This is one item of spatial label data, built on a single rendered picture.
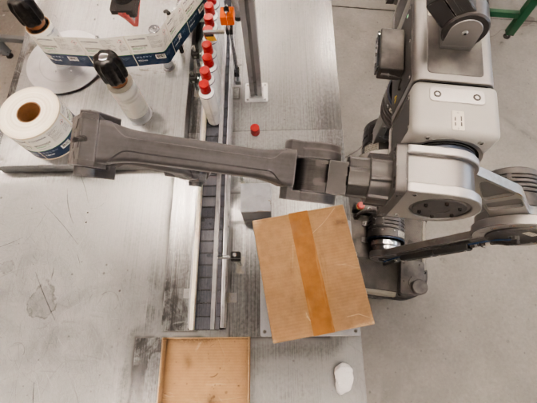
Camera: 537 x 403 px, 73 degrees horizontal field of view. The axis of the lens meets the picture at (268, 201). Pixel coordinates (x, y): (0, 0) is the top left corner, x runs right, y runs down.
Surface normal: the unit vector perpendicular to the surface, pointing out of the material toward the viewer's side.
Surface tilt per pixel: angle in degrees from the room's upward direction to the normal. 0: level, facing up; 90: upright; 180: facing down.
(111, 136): 28
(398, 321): 0
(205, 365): 0
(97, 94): 0
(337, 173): 21
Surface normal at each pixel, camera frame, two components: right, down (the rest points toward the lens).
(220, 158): 0.25, 0.04
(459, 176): 0.20, -0.31
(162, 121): -0.04, -0.35
